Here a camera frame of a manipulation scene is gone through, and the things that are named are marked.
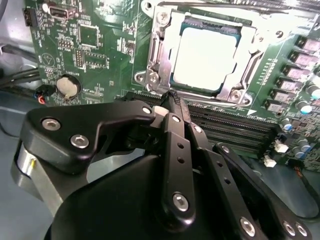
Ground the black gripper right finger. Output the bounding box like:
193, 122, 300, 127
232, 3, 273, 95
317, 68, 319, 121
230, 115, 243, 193
174, 95, 314, 240

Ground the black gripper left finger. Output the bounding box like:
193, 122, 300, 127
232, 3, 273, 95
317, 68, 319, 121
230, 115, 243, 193
21, 90, 198, 223

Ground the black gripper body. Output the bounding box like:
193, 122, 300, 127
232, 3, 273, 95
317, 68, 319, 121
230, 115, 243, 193
43, 153, 239, 240

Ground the metal locking lever wire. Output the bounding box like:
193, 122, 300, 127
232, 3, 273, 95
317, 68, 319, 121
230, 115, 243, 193
149, 34, 162, 76
246, 47, 266, 91

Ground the metal socket cover frame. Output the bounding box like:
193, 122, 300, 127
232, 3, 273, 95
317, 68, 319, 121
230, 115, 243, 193
149, 4, 266, 101

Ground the silver CPU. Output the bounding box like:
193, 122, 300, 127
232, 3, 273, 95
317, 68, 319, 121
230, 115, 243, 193
169, 18, 245, 92

